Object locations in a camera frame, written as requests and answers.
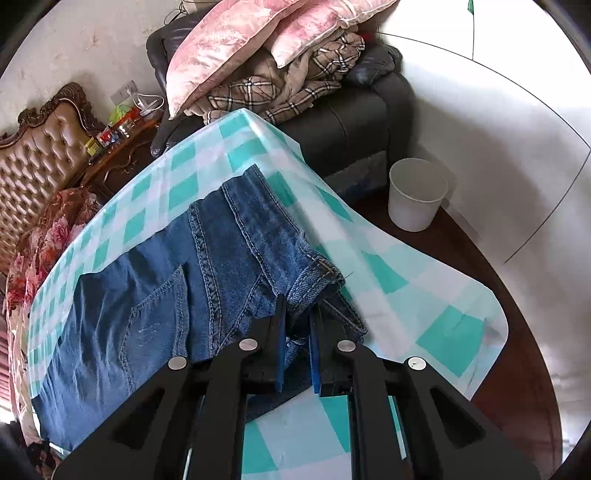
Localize large pink pillow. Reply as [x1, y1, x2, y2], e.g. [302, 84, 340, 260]
[165, 1, 304, 119]

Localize white plastic bucket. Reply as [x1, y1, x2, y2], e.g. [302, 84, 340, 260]
[388, 158, 449, 232]

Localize small pink pillow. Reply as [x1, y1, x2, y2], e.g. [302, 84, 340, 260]
[264, 0, 397, 68]

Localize red floral quilt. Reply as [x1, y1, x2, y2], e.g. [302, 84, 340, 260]
[2, 187, 101, 445]

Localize wooden nightstand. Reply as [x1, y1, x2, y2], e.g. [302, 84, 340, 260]
[79, 111, 162, 203]

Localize teal white checkered cloth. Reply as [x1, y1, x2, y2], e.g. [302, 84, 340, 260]
[28, 111, 508, 479]

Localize tufted leather headboard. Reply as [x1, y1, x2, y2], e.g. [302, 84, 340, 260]
[0, 82, 104, 274]

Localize black leather sofa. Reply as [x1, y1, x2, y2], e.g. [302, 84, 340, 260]
[145, 13, 416, 177]

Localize blue denim jeans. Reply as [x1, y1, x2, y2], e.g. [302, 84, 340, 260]
[33, 167, 367, 451]

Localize white charger cable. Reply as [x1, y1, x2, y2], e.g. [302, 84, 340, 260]
[130, 91, 165, 117]

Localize brown plaid blanket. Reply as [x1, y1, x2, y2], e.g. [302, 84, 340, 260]
[183, 31, 366, 125]

